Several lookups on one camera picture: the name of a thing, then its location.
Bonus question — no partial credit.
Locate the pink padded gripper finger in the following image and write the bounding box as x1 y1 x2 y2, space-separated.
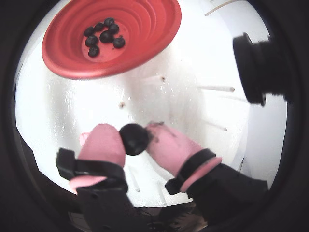
146 122 268 228
56 123 145 232

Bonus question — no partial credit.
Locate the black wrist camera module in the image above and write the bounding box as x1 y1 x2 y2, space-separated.
232 32 290 107

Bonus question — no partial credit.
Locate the thin wooden dowel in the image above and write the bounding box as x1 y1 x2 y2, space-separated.
204 0 237 17

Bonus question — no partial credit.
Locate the white foam board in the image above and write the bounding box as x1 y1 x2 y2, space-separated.
14 0 251 209

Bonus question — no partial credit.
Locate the red collapsible cup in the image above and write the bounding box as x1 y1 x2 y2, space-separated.
41 0 182 80

